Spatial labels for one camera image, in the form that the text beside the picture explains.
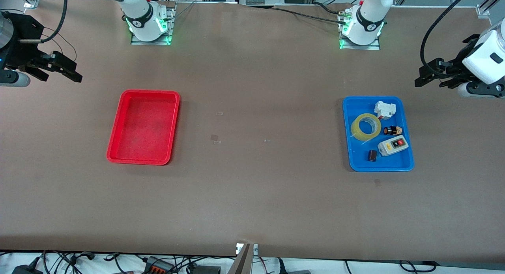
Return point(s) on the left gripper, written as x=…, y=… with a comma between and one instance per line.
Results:
x=464, y=55

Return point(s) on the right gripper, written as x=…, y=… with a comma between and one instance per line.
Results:
x=20, y=49

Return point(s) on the yellow clear tape roll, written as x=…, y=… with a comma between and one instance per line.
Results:
x=355, y=132

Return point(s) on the small clear tape scrap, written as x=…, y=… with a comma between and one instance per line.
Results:
x=215, y=138

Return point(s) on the white circuit breaker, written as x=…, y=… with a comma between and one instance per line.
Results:
x=384, y=109

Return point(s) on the black orange push button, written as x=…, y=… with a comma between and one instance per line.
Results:
x=392, y=130

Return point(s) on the small black block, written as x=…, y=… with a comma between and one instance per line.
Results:
x=372, y=155

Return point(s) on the red plastic tray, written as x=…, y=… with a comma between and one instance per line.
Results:
x=144, y=128

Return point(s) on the blue plastic tray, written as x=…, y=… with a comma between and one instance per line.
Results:
x=363, y=155

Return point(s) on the black power adapter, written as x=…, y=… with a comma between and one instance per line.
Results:
x=25, y=269

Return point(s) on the orange black connector block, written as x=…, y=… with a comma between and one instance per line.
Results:
x=158, y=266

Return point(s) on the black left camera bracket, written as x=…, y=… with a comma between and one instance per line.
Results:
x=469, y=49

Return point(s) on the black camera bracket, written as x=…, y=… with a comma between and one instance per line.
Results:
x=469, y=49
x=25, y=29

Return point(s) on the black right camera bracket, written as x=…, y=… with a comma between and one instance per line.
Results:
x=25, y=29

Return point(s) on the silver corner bracket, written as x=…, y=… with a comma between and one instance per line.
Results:
x=483, y=10
x=30, y=4

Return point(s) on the grey two-button switch box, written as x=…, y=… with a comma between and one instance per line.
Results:
x=392, y=145

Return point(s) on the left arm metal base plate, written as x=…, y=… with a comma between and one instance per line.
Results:
x=359, y=47

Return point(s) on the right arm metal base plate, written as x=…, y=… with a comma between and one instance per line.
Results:
x=170, y=25

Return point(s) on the white metal bracket plate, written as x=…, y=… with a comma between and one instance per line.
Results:
x=238, y=248

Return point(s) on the aluminium profile post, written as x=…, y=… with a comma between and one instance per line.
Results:
x=241, y=262

